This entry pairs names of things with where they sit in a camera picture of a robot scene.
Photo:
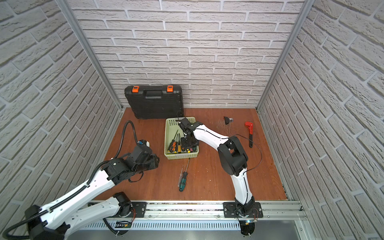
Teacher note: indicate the small black metal part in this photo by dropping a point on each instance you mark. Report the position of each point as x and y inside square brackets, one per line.
[228, 120]

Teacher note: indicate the yellow handled screwdriver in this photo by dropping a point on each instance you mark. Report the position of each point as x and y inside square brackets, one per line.
[179, 144]

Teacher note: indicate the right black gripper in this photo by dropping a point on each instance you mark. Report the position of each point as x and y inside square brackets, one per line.
[186, 145]

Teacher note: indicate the black plastic tool case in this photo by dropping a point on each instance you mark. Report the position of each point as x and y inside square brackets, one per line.
[155, 102]

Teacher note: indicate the light green plastic bin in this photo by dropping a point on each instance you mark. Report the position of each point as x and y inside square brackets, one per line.
[171, 127]

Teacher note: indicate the red pipe wrench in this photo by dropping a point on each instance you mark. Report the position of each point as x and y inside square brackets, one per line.
[250, 127]

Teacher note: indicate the orange black screwdriver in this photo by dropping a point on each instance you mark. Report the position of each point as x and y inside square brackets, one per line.
[173, 146]

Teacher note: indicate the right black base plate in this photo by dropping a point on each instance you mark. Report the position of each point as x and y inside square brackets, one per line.
[231, 210]

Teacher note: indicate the black yellow striped screwdriver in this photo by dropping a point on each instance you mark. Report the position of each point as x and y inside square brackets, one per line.
[170, 143]

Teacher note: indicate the clear small screwdriver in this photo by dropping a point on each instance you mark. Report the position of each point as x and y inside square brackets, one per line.
[180, 177]

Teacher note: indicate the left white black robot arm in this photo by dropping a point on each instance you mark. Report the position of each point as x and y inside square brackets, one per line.
[64, 216]

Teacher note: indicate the green black large screwdriver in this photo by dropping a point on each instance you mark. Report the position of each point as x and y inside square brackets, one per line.
[183, 179]

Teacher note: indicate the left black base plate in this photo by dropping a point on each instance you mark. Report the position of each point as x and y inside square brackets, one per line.
[137, 209]

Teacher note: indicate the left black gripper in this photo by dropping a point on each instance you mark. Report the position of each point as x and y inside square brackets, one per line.
[156, 160]

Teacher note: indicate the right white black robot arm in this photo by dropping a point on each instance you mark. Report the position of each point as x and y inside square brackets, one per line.
[233, 159]

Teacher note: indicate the aluminium rail frame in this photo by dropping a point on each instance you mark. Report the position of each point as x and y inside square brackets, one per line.
[203, 215]

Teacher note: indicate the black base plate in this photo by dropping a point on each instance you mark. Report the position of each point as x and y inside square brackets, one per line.
[231, 210]
[137, 209]

